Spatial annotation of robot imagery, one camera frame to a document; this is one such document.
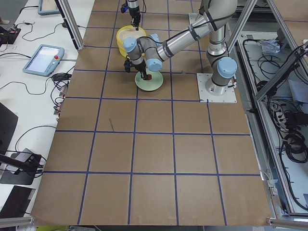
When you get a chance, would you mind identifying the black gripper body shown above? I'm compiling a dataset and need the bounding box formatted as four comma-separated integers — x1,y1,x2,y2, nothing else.
131,60,146,72
129,7,141,22

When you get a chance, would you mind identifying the brown bun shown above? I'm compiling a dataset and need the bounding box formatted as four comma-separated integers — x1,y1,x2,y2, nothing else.
145,74,152,81

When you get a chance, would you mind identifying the yellow steamer basket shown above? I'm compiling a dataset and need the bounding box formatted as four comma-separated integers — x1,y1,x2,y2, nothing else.
116,26,146,48
119,46,134,57

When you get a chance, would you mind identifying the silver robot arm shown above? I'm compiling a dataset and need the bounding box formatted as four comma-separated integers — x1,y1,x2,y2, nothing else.
123,0,237,96
126,0,141,30

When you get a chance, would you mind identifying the light green plate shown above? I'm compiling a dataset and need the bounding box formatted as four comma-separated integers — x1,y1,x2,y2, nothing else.
135,68,163,91

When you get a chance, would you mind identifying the black power adapter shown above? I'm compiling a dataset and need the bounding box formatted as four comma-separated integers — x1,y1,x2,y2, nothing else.
51,73,72,81

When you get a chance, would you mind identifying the teach pendant with red button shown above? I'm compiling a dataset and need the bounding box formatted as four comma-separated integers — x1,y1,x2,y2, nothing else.
23,44,65,77

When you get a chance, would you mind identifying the black monitor stand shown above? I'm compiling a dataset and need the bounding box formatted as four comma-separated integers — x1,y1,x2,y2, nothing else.
0,149,46,185

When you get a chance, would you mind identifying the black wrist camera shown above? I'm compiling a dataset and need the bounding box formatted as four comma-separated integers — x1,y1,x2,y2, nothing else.
120,2,128,13

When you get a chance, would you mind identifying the aluminium frame post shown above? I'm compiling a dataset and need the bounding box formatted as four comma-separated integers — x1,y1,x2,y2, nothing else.
55,0,84,51

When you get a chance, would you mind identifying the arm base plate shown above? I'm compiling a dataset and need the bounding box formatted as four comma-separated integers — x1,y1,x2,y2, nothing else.
196,73,237,103

